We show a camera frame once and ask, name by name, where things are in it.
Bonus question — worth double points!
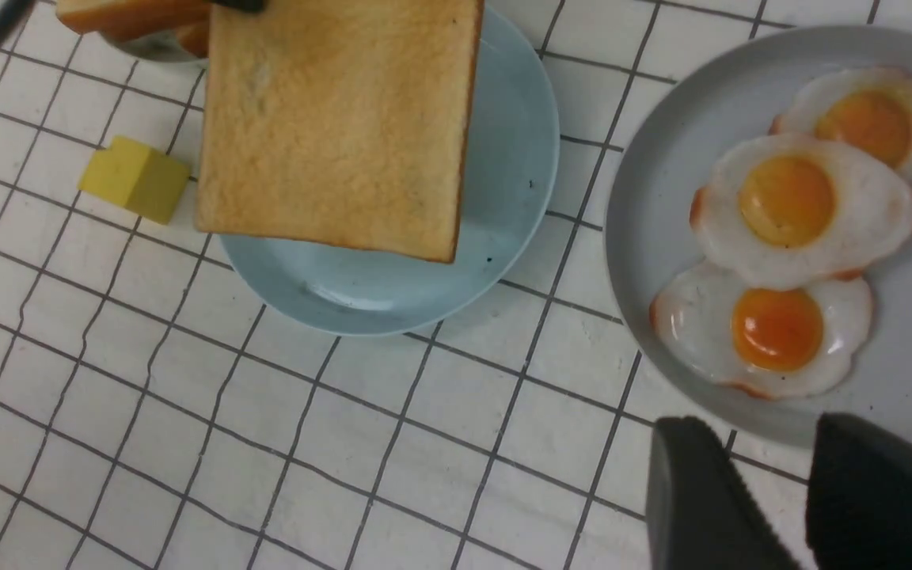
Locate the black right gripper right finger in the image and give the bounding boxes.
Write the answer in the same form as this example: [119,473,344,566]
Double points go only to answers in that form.
[806,412,912,569]

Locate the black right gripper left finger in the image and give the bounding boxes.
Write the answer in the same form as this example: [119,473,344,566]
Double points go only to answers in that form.
[645,417,800,569]

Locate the fried egg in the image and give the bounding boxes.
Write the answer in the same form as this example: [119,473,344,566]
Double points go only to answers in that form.
[689,134,912,290]
[769,67,912,187]
[649,262,875,401]

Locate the toast slice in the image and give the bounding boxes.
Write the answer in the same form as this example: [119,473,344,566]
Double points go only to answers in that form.
[55,1,211,42]
[193,1,485,264]

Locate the grey plate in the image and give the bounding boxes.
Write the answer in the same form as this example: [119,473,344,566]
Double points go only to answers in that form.
[604,25,912,448]

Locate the light blue plate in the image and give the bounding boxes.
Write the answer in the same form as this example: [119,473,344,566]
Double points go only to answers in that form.
[220,5,561,336]

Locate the yellow cube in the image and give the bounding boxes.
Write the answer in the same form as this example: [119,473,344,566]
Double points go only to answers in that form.
[78,135,192,225]

